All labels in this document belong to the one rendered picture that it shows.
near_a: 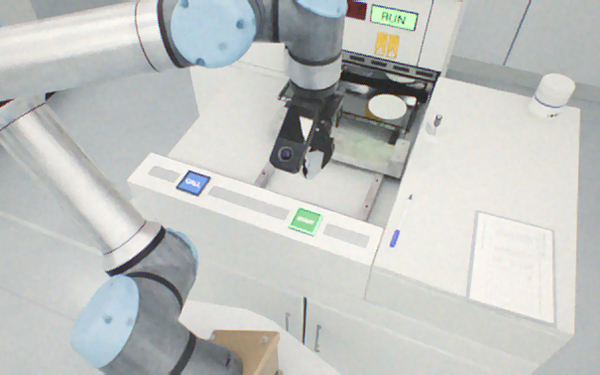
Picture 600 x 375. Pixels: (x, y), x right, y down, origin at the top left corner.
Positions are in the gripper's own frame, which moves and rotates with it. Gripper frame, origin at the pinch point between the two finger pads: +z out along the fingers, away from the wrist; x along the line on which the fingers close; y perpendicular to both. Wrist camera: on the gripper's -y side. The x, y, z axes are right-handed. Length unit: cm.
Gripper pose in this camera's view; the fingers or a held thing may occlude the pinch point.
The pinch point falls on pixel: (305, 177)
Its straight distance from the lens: 80.8
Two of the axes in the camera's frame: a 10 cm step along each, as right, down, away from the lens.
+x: -9.2, -2.9, 2.5
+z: 0.0, 6.5, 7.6
